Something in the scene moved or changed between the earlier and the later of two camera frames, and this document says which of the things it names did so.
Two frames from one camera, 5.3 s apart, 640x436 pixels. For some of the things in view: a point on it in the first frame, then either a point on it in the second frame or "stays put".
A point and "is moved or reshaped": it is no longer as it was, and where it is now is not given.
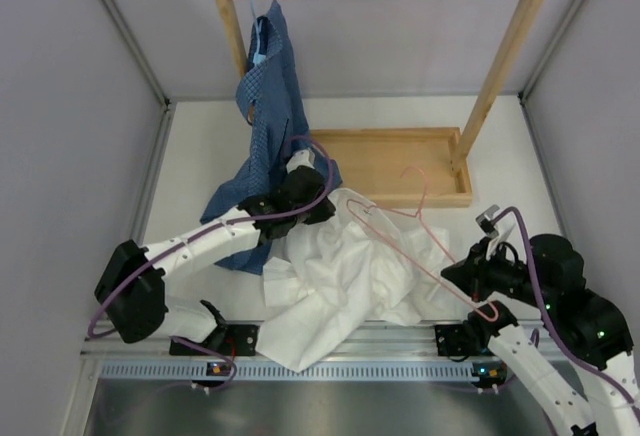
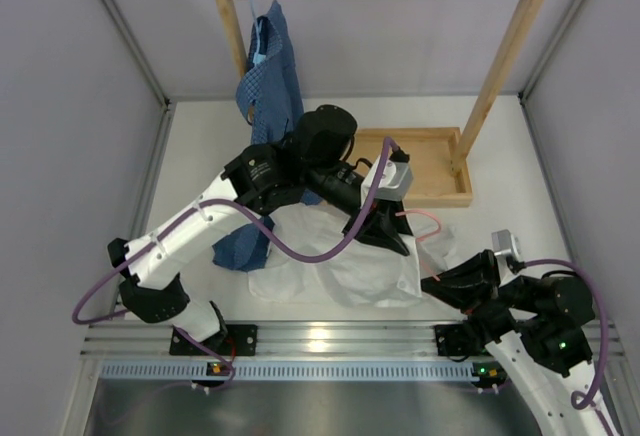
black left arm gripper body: x=320 y=215 to x=330 y=182
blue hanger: x=259 y=56 stays put
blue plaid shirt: x=278 y=130 stays put
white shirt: x=339 y=272 is moved or reshaped
